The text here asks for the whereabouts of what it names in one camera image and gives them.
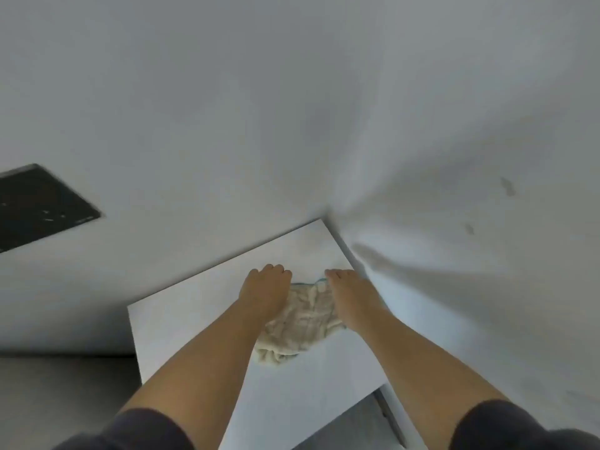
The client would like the person's right forearm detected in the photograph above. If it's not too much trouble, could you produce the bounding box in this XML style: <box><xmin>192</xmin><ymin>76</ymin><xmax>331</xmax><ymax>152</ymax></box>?
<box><xmin>354</xmin><ymin>309</ymin><xmax>509</xmax><ymax>450</ymax></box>

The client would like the white low cabinet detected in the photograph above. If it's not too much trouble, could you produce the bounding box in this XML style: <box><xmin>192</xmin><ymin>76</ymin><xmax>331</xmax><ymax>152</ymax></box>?
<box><xmin>127</xmin><ymin>219</ymin><xmax>390</xmax><ymax>450</ymax></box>

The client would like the beige cloth with teal edge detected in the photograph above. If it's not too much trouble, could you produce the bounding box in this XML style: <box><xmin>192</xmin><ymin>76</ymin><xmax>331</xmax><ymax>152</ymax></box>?
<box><xmin>252</xmin><ymin>276</ymin><xmax>348</xmax><ymax>366</ymax></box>

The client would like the dark metal floor strip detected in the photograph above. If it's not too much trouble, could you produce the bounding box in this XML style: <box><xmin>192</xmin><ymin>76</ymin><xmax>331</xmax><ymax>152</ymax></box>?
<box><xmin>372</xmin><ymin>386</ymin><xmax>409</xmax><ymax>448</ymax></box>

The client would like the black wall panel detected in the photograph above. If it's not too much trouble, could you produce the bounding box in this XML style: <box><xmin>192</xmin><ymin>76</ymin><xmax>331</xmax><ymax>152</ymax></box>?
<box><xmin>0</xmin><ymin>163</ymin><xmax>103</xmax><ymax>254</ymax></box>

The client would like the dark grey sweater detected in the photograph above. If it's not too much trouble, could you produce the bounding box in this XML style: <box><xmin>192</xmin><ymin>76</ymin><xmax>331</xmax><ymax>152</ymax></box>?
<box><xmin>54</xmin><ymin>400</ymin><xmax>600</xmax><ymax>450</ymax></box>

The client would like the person's left forearm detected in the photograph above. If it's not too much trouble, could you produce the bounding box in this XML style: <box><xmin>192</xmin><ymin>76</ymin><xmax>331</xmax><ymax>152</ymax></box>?
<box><xmin>119</xmin><ymin>306</ymin><xmax>266</xmax><ymax>450</ymax></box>

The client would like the person's left hand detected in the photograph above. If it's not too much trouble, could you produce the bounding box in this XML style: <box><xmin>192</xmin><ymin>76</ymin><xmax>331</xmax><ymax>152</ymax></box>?
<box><xmin>236</xmin><ymin>263</ymin><xmax>293</xmax><ymax>331</ymax></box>

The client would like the person's right hand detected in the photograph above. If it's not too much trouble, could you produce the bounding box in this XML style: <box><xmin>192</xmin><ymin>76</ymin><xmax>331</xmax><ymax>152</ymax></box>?
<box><xmin>324</xmin><ymin>269</ymin><xmax>391</xmax><ymax>335</ymax></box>

